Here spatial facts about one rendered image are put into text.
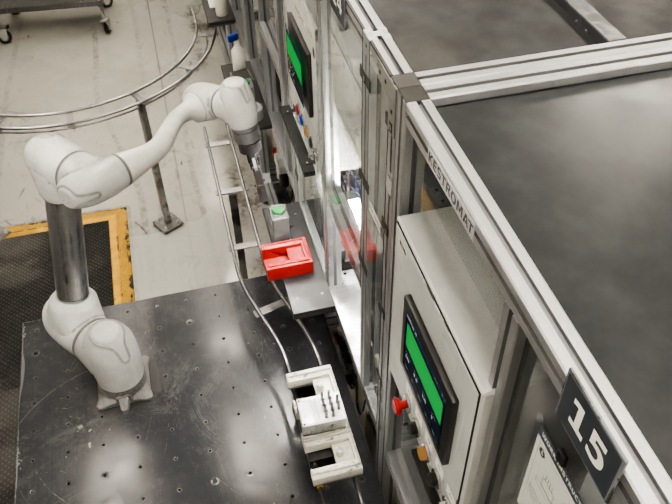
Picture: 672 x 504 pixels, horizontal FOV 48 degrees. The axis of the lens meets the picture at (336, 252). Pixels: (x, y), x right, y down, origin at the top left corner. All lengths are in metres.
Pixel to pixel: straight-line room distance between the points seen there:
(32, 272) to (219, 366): 1.73
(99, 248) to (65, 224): 1.79
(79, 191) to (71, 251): 0.34
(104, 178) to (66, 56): 3.79
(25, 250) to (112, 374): 1.89
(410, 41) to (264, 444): 1.39
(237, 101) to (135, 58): 3.34
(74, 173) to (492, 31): 1.16
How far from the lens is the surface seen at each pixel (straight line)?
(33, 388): 2.75
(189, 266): 3.94
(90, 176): 2.14
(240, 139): 2.48
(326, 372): 2.33
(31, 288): 4.06
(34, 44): 6.14
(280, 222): 2.60
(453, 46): 1.53
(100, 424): 2.59
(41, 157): 2.26
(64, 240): 2.39
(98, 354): 2.44
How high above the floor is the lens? 2.75
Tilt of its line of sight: 44 degrees down
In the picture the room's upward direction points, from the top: 1 degrees counter-clockwise
